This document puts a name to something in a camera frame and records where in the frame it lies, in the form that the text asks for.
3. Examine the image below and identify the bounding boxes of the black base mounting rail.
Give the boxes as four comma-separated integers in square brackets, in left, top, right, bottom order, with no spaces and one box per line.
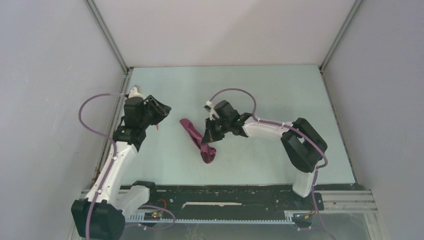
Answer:
[147,185,324,221]

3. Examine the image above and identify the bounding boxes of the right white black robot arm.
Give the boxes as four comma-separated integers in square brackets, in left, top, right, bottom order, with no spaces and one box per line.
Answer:
[201,100,328,209]

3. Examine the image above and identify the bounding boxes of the maroon cloth napkin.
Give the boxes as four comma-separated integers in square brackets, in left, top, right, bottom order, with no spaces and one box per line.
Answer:
[179,118,217,164]

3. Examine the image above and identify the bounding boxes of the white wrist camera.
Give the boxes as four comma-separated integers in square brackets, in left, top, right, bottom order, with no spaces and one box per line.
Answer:
[203,100,220,121]
[125,85,145,99]

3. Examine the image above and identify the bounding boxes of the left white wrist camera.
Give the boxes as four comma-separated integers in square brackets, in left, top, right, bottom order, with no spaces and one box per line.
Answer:
[125,85,145,99]

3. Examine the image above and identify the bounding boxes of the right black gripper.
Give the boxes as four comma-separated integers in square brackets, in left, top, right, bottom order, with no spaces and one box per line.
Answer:
[202,117,231,145]

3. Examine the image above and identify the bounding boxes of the white cable duct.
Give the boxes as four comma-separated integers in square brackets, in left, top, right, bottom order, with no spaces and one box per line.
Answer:
[112,211,299,225]

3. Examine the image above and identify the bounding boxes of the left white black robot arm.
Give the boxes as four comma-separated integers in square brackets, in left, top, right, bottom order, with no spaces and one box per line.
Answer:
[71,95,172,240]

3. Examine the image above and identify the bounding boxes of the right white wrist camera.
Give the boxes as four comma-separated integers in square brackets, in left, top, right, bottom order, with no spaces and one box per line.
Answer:
[203,100,220,121]

